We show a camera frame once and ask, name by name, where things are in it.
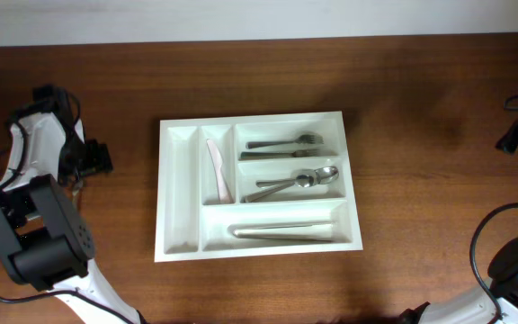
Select white plastic knife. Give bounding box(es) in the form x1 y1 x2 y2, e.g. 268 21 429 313
206 139 234 204

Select steel fork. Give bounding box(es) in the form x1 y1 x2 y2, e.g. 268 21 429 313
240 148 321 160
246 133 324 149

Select steel spoon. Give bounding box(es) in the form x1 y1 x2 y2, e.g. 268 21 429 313
242 170 317 203
255 166 339 188

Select steel tongs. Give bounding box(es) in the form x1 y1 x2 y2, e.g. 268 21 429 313
228 221 335 241

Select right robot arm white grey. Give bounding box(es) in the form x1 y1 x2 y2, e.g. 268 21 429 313
396 202 518 324

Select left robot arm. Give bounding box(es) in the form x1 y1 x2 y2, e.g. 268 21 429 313
0 85 145 323

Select white plastic cutlery tray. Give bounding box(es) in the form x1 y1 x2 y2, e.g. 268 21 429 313
155 112 362 262

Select steel spoon in tray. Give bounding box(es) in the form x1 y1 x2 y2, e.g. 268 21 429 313
242 170 317 203

